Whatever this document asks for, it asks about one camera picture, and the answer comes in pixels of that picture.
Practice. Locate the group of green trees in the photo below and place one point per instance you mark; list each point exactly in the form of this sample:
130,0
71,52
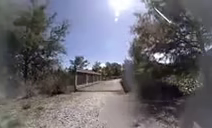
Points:
30,56

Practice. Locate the dry scrub verge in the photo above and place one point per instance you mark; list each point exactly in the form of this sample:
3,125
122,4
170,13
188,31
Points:
54,87

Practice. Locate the distant row of trees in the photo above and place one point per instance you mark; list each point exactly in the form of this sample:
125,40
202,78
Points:
112,70

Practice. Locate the pale gravel path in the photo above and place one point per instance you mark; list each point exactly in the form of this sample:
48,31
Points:
110,110

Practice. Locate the wooden plank bridge deck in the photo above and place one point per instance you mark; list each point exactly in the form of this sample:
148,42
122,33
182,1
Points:
104,86

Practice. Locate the group of dark trees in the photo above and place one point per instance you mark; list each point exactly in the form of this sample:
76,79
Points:
160,40

